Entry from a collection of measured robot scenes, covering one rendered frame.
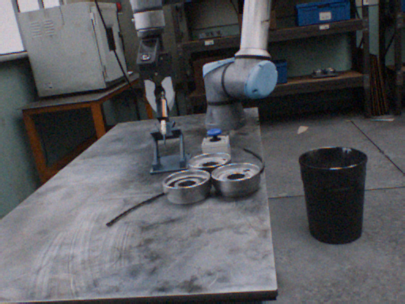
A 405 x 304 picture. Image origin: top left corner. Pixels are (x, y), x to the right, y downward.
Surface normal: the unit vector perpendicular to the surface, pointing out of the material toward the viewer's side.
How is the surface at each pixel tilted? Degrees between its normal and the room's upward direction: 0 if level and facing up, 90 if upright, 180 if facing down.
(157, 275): 0
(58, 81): 90
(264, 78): 97
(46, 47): 90
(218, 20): 90
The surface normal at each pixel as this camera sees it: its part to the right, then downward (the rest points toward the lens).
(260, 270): -0.14, -0.94
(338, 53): -0.11, 0.32
